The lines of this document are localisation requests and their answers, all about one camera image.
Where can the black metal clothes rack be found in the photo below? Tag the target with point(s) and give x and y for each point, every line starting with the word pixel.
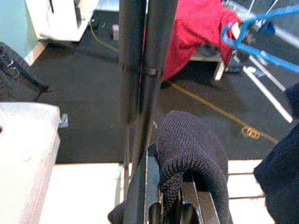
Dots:
pixel 130 58

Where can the grey cushioned ottoman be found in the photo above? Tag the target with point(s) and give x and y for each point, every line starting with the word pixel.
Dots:
pixel 25 151

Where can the black backpack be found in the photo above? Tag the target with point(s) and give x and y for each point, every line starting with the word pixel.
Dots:
pixel 14 79

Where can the white low bench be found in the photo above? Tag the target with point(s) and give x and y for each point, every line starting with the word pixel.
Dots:
pixel 205 54

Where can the black carpet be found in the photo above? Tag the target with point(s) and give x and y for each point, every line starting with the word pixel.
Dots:
pixel 88 105

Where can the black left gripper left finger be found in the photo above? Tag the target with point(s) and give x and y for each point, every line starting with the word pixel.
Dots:
pixel 147 186

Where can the white cabinet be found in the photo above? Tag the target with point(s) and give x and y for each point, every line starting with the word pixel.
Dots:
pixel 60 21

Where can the blue plastic hanger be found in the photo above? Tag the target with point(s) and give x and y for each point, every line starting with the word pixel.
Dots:
pixel 275 61

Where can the red cloth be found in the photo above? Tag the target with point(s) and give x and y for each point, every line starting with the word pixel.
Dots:
pixel 194 28

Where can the black knit collar garment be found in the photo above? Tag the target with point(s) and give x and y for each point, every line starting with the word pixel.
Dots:
pixel 184 140

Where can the navy printed t-shirt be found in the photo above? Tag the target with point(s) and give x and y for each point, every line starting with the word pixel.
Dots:
pixel 280 175

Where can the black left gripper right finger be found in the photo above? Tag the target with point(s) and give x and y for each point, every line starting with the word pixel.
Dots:
pixel 203 210

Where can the white slat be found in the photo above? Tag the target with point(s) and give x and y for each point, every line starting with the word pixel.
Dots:
pixel 268 74

